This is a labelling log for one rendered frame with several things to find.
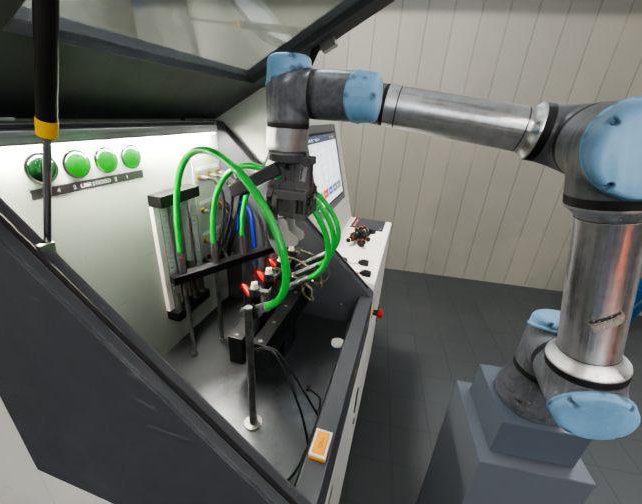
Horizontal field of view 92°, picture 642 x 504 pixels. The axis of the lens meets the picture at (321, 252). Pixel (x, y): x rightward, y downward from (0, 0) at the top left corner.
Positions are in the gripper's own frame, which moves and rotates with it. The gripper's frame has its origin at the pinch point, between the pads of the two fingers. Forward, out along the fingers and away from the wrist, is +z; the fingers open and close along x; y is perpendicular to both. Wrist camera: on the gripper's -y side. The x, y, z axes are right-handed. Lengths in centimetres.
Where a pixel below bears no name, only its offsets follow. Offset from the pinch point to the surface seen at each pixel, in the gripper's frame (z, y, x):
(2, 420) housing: 30, -42, -33
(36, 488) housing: 52, -42, -33
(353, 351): 27.2, 18.3, 6.0
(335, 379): 27.1, 16.2, -4.3
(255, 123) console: -22.8, -23.5, 37.0
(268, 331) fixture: 24.2, -3.2, 2.1
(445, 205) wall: 47, 62, 257
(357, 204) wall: 56, -22, 248
